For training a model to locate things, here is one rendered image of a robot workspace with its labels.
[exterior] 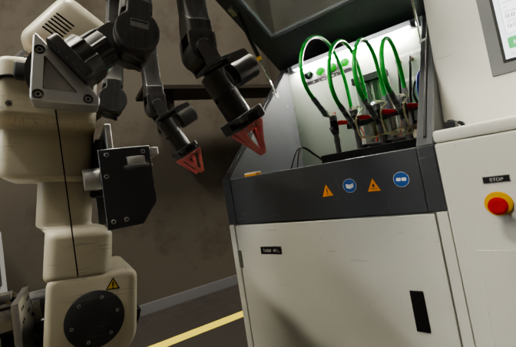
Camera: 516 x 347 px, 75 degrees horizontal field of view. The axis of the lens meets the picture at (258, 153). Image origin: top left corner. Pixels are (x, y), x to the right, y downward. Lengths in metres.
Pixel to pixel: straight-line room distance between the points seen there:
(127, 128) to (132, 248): 1.00
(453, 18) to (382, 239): 0.71
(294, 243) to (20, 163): 0.74
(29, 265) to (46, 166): 2.28
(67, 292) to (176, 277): 2.43
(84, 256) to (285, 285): 0.64
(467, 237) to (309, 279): 0.45
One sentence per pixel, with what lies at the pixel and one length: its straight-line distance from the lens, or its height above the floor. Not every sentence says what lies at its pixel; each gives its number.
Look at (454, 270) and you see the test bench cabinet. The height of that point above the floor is 0.65.
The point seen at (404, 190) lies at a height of 0.85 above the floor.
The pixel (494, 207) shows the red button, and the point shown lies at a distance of 0.86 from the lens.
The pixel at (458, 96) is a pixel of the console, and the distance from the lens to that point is 1.14.
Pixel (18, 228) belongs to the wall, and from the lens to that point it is 3.01.
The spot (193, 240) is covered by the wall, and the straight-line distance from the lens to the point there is 3.16.
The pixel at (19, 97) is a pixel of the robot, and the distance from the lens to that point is 0.75.
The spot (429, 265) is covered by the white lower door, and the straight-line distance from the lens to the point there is 0.95.
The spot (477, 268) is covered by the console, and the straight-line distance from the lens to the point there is 0.93.
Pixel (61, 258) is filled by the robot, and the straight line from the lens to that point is 0.75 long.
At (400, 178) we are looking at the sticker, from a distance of 0.92.
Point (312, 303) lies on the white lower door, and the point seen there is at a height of 0.54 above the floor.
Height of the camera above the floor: 0.94
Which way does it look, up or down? 4 degrees up
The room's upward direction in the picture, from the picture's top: 9 degrees counter-clockwise
